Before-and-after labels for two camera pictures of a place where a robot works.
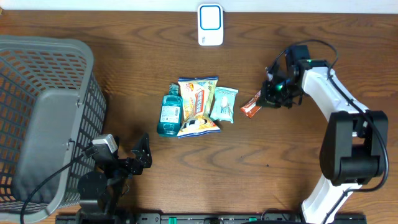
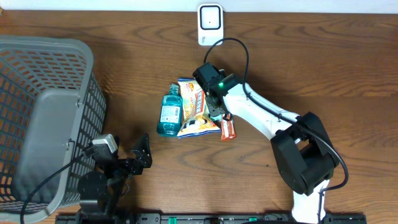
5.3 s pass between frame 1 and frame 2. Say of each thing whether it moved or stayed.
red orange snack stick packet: moved
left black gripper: stayed
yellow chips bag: stayed
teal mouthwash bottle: stayed
